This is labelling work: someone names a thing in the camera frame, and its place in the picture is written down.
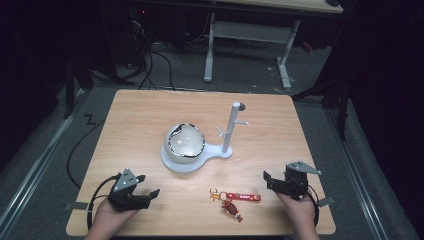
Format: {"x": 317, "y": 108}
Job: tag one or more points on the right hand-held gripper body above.
{"x": 296, "y": 183}

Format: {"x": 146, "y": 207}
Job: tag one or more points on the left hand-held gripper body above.
{"x": 128, "y": 200}

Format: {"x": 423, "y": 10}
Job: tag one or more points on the person's left hand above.
{"x": 106, "y": 218}

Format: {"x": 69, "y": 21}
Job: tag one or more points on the person's right hand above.
{"x": 301, "y": 213}

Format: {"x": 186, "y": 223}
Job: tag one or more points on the grey tape tab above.
{"x": 76, "y": 205}
{"x": 326, "y": 201}

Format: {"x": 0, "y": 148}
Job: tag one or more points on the white hook stand with base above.
{"x": 227, "y": 140}

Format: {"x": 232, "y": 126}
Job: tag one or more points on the white egg-shaped bowl silver rim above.
{"x": 183, "y": 143}

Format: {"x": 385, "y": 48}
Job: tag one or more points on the black metal stand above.
{"x": 341, "y": 110}

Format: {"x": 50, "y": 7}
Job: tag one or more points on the black tripod stand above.
{"x": 69, "y": 90}

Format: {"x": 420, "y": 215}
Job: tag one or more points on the small red object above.
{"x": 307, "y": 47}

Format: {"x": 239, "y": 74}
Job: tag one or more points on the metal floor rail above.
{"x": 36, "y": 163}
{"x": 356, "y": 176}

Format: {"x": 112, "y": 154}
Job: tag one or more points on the white desk frame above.
{"x": 250, "y": 32}

